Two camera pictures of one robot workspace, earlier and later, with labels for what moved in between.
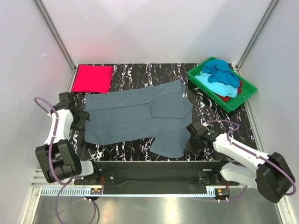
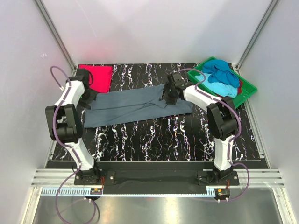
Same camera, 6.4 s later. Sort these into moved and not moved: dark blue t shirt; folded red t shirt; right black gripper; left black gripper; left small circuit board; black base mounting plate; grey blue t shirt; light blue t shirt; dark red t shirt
Moved: left black gripper; right black gripper; grey blue t shirt
Not moved: black base mounting plate; dark red t shirt; left small circuit board; light blue t shirt; folded red t shirt; dark blue t shirt
